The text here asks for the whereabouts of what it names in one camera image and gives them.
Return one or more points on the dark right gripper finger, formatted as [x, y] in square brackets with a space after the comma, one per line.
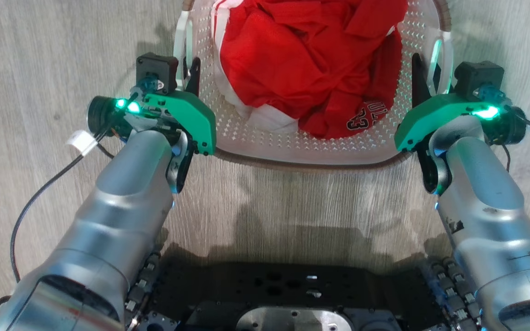
[437, 78]
[419, 85]

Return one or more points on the red mesh jersey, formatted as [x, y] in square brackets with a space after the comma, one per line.
[302, 59]

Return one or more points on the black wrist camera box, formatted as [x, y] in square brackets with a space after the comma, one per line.
[476, 76]
[157, 69]

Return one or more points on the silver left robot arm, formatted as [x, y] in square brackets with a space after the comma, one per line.
[118, 216]

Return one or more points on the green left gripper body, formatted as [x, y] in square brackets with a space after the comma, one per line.
[191, 117]

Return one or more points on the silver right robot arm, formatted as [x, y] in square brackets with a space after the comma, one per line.
[486, 207]

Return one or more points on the white perforated laundry basket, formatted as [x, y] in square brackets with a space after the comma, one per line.
[292, 147]

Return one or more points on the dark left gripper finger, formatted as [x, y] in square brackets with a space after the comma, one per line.
[194, 78]

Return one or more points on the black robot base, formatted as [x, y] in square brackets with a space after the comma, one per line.
[283, 289]

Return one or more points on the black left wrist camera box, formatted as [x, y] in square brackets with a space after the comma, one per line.
[157, 69]

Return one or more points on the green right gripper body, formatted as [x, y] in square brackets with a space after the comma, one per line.
[426, 115]

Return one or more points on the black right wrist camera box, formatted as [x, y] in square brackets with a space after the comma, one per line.
[476, 76]

